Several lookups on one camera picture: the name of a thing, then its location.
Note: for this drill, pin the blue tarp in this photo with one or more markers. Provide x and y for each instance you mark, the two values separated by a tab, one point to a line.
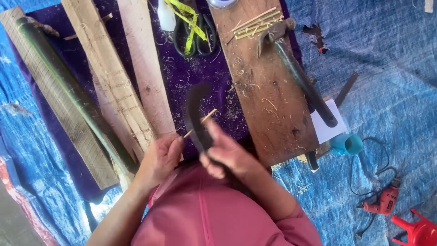
392	68

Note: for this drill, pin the pale rough wooden plank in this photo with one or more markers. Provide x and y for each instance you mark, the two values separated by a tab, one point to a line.
102	65

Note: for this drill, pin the yellow measuring tape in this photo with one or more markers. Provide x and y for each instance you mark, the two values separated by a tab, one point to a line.
189	24

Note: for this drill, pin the pink shirt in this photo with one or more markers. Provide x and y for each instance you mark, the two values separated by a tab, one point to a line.
218	215

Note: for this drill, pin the thin bamboo stick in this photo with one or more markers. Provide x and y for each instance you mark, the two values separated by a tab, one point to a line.
208	117

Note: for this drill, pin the brown wooden work board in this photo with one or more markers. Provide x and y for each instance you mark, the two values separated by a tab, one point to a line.
269	102

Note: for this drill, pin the red plastic stool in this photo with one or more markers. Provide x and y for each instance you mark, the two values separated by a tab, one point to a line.
416	230

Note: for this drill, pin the pile of bamboo splints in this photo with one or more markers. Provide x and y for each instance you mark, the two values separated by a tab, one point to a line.
254	25

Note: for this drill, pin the flat metal file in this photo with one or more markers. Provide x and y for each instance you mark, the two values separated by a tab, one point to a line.
346	88

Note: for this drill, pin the dark claw hammer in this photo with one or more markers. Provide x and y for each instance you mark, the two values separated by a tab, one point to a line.
300	80

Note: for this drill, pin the purple cloth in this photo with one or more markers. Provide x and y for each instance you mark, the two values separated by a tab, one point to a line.
191	78

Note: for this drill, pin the brown wood stub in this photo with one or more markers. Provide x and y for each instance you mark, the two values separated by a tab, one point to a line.
46	28

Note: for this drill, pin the person's right hand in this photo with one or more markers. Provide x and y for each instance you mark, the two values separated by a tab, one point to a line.
234	159

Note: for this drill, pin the grey ridged wooden plank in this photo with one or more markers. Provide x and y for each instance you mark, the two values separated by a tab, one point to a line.
51	102

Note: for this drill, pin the person's left hand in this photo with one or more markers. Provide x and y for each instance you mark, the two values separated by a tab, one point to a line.
158	164

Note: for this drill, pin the pinkish smooth wooden plank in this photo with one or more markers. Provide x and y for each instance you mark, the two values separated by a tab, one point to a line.
145	65

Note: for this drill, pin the white plastic bottle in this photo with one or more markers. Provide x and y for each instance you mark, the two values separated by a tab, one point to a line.
165	17

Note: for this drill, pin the red electric drill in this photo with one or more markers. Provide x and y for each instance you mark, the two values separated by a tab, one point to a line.
384	200

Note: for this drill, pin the dark curved knife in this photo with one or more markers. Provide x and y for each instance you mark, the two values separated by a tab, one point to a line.
195	112

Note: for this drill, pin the brown wooden plank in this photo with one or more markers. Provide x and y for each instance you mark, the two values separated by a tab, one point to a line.
114	123

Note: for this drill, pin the teal plastic cup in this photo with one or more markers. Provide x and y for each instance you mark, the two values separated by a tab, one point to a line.
346	144

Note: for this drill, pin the white paper sheet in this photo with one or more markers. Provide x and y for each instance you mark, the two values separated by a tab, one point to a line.
324	131

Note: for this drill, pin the clear round container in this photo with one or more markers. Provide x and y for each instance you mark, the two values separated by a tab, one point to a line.
222	3

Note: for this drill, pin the black scissors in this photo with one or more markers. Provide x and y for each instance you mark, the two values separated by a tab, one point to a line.
201	42

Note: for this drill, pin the green bamboo pole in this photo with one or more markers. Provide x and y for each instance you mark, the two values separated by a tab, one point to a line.
68	92

